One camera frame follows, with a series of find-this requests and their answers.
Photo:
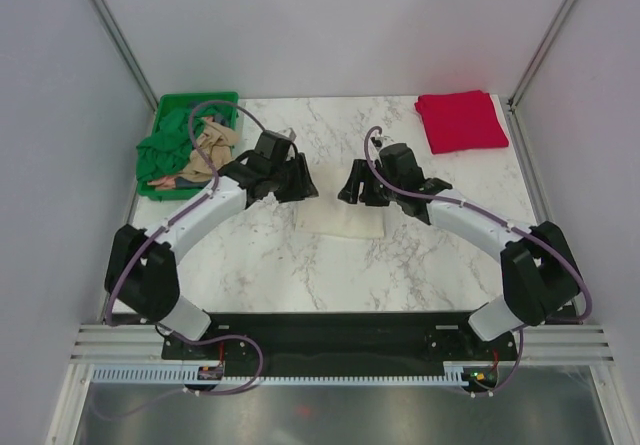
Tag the cream t shirt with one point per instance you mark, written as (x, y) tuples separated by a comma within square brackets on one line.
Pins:
[(327, 215)]

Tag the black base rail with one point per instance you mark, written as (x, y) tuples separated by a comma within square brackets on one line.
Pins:
[(341, 344)]

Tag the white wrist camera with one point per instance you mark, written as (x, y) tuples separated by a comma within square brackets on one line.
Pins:
[(287, 133), (382, 140)]

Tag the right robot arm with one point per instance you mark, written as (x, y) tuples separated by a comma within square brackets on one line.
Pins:
[(539, 274)]

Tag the green t shirt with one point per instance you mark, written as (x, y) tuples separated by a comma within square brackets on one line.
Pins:
[(167, 150)]

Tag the left aluminium frame post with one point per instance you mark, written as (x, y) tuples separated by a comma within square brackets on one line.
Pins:
[(117, 37)]

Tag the red folded t shirt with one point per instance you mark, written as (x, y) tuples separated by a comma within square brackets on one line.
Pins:
[(460, 121)]

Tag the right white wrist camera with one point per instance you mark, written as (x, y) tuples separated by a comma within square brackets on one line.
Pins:
[(382, 140)]

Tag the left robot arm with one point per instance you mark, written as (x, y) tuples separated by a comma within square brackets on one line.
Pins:
[(142, 271)]

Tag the right aluminium frame post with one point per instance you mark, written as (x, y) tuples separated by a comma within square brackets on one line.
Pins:
[(550, 36)]

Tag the tan t shirt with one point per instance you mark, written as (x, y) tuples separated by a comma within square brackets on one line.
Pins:
[(216, 141)]

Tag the aluminium frame post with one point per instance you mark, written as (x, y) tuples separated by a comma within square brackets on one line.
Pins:
[(550, 36), (117, 37)]

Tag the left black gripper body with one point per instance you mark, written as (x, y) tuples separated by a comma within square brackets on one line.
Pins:
[(276, 175)]

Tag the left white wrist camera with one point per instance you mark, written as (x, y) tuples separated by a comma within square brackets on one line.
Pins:
[(287, 133)]

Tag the green plastic bin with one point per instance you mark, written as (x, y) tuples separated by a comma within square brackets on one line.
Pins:
[(213, 105)]

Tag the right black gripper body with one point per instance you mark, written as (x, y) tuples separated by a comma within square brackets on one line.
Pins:
[(376, 191)]

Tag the white slotted cable duct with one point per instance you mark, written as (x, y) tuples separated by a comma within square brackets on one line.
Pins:
[(194, 375)]

